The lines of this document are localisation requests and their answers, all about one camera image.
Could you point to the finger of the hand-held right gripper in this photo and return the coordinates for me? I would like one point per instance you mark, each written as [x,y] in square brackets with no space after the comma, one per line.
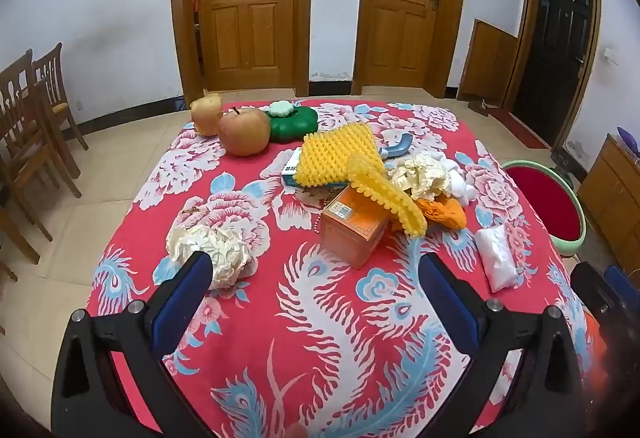
[620,275]
[592,288]

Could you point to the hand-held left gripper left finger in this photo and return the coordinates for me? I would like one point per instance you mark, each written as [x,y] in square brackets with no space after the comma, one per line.
[182,303]

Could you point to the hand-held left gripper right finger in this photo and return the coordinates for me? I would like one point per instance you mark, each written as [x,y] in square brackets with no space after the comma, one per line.
[450,303]

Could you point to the red bin with green rim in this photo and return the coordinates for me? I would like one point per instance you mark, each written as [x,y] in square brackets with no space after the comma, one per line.
[540,203]

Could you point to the orange cardboard box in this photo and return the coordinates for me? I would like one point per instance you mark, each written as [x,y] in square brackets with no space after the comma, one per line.
[350,233]

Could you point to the cream paper ball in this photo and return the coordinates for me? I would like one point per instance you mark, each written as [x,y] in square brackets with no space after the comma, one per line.
[215,248]
[417,173]

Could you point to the blue and white box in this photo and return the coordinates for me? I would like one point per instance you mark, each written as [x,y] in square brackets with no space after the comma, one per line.
[290,168]

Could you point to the white plastic packet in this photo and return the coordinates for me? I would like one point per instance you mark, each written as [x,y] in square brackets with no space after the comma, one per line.
[495,258]

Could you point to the wooden cabinet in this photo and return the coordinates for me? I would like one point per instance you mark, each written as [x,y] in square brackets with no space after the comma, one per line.
[612,198]

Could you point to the yellow foam fruit net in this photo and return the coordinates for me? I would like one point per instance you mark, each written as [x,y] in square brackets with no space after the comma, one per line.
[335,156]
[395,203]

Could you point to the white cotton wad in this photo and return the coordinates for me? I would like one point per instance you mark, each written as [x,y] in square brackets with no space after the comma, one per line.
[462,183]

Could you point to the red floral tablecloth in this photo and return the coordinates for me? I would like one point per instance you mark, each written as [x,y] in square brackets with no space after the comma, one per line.
[325,318]

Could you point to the dark floor object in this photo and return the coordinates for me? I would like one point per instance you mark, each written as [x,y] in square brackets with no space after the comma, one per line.
[562,162]

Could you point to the purple object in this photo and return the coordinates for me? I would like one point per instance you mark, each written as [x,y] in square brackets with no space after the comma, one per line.
[629,137]

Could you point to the grey-blue plastic tool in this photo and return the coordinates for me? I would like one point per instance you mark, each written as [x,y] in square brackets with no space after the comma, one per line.
[400,146]

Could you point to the red doormat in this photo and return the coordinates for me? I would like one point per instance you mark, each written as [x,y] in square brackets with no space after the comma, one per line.
[520,128]

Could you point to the red apple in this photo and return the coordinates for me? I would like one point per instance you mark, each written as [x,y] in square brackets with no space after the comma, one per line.
[245,133]

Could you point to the yellow pear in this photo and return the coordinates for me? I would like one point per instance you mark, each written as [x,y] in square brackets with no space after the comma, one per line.
[205,116]

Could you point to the brown shoe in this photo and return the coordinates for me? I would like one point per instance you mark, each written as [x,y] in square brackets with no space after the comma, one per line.
[482,107]

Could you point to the green flower-shaped container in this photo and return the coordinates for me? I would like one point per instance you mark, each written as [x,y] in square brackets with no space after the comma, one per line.
[295,126]

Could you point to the dark entrance door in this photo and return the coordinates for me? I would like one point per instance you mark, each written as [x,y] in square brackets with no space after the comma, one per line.
[555,53]

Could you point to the wooden chair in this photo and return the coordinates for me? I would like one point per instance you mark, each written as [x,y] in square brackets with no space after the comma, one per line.
[50,83]
[20,128]

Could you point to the wooden panel door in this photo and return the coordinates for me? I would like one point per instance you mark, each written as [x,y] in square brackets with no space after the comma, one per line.
[405,8]
[245,8]

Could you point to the white wall switch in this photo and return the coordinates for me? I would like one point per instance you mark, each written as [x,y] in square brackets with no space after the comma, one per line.
[610,56]

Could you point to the wooden wall panel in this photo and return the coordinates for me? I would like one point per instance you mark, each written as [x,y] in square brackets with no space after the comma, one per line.
[487,63]

